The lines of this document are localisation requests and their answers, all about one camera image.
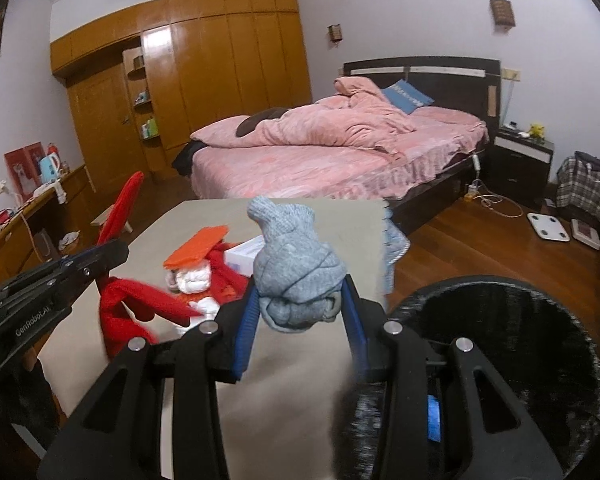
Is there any red gift box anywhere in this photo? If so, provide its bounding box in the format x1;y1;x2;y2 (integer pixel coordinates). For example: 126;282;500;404
4;142;48;201

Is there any red fabric strip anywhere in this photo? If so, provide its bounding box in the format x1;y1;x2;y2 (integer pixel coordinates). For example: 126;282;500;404
96;170;206;361

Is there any black round bin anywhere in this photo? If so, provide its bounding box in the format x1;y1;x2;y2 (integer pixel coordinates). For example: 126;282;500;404
330;275;600;480

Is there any wooden wardrobe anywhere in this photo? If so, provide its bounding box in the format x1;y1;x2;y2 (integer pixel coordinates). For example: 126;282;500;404
50;0;313;186

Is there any light blue kettle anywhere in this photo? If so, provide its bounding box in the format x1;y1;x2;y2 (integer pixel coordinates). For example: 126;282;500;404
39;152;63;183

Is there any plaid clothes pile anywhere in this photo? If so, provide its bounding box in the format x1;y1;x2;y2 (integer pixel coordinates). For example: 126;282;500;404
555;152;600;243

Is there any dark nightstand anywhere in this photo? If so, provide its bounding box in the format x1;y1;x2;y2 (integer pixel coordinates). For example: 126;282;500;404
487;125;555;211

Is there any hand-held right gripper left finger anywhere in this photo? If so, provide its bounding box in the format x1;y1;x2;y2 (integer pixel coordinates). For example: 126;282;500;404
37;276;261;480

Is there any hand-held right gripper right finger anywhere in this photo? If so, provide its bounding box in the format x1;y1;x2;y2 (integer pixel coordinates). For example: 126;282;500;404
341;274;565;480

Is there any white crumpled tissue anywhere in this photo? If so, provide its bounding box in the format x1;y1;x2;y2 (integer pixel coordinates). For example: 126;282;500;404
167;262;221;318

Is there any white flat device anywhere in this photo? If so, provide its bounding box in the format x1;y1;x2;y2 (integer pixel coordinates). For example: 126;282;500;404
570;217;600;251

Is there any black clothing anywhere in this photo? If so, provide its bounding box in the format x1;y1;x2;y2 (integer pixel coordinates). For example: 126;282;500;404
171;139;211;173

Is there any wooden desk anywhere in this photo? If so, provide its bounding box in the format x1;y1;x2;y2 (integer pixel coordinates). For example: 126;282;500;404
0;162;98;281

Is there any white bathroom scale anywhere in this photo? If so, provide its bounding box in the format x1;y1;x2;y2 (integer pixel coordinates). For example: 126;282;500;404
526;212;567;243

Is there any light blue checked cloth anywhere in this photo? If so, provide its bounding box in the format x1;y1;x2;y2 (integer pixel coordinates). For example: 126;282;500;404
380;205;411;296

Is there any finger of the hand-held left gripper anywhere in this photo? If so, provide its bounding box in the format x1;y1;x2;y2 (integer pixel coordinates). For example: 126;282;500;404
2;241;130;311
0;260;68;306

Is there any blue pillow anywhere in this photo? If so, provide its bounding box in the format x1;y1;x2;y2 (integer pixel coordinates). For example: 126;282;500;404
381;79;436;113

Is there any brown cushion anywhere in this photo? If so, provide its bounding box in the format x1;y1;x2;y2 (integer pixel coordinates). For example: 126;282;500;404
235;106;293;139

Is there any grey sock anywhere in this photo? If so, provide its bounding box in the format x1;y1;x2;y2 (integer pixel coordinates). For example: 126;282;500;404
247;196;348;333

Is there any white wooden stool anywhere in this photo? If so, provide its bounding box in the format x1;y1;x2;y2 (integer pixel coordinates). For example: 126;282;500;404
90;205;133;233

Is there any dark wooden bed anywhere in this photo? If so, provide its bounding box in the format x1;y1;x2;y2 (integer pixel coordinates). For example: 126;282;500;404
172;56;503;233

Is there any small blue piece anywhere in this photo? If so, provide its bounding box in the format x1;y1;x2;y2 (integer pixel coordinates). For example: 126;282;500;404
426;395;441;443

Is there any white cardboard box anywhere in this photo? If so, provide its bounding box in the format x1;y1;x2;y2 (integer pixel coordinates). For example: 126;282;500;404
224;235;268;278

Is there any pink duvet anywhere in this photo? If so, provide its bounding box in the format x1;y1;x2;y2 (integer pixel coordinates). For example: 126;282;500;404
190;76;486;153

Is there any dark cloth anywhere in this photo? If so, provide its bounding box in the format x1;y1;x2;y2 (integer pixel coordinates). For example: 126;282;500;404
0;355;61;480

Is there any white floor cable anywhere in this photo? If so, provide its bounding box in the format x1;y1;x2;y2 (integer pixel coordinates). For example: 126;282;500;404
472;180;523;220

